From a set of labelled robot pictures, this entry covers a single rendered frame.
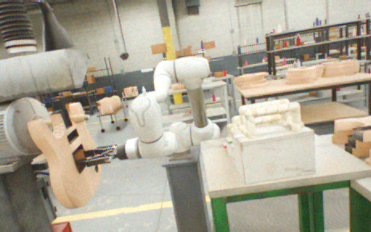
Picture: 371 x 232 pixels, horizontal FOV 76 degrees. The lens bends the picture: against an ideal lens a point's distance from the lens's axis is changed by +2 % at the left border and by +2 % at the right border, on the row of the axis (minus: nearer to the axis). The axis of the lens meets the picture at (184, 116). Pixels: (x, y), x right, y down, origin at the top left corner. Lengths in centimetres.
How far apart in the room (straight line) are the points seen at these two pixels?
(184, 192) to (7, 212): 111
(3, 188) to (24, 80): 51
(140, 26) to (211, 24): 340
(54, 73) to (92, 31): 1198
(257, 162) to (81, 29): 1255
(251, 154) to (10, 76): 92
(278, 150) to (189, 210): 120
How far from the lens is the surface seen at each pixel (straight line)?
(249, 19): 1252
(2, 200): 135
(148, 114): 84
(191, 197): 193
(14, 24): 110
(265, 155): 93
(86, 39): 1302
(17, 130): 116
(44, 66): 100
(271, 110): 90
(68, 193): 102
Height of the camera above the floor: 142
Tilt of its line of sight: 13 degrees down
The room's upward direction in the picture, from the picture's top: 9 degrees counter-clockwise
